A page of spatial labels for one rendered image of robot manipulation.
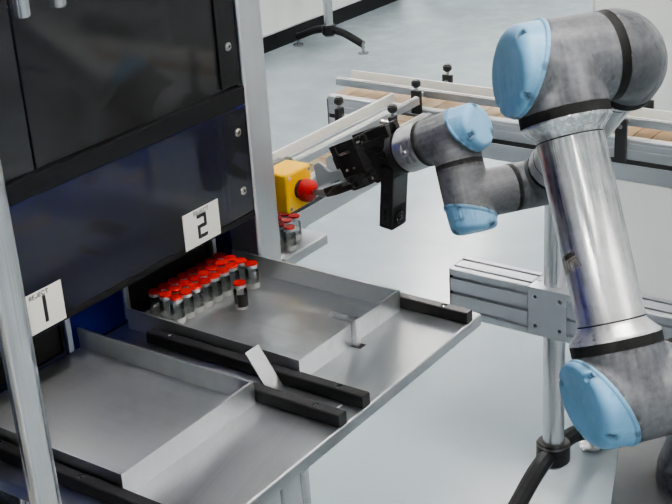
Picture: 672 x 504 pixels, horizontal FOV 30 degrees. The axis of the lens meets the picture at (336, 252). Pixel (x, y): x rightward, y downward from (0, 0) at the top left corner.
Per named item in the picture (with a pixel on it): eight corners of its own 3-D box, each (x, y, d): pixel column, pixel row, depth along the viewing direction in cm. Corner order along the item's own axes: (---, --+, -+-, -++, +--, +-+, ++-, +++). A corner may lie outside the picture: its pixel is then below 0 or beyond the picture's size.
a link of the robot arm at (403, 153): (446, 157, 201) (420, 174, 195) (424, 165, 204) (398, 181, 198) (428, 114, 200) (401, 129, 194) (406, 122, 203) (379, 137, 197)
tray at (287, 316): (128, 328, 197) (126, 308, 196) (234, 267, 216) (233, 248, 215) (300, 382, 178) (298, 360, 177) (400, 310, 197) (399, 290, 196)
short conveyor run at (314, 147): (243, 270, 224) (235, 187, 218) (178, 254, 232) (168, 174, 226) (439, 153, 274) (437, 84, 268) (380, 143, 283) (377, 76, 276)
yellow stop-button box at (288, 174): (256, 208, 219) (252, 169, 216) (281, 194, 225) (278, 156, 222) (290, 215, 215) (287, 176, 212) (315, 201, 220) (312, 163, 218)
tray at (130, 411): (-55, 426, 173) (-59, 404, 172) (82, 347, 192) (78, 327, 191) (124, 498, 154) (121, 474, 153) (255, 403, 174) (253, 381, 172)
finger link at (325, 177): (303, 166, 214) (342, 151, 208) (317, 198, 215) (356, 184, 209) (292, 172, 212) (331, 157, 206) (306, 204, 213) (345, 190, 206)
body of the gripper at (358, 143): (350, 135, 211) (404, 114, 203) (371, 182, 212) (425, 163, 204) (324, 149, 205) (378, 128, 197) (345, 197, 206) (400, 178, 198)
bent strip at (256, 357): (247, 389, 177) (244, 352, 175) (260, 380, 179) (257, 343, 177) (329, 415, 170) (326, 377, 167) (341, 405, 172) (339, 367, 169)
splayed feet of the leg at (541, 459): (487, 540, 284) (486, 489, 279) (581, 437, 321) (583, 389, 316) (519, 551, 280) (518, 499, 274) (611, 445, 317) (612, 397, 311)
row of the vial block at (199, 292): (169, 323, 197) (165, 297, 195) (241, 280, 210) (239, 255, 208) (179, 327, 196) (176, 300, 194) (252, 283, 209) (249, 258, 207)
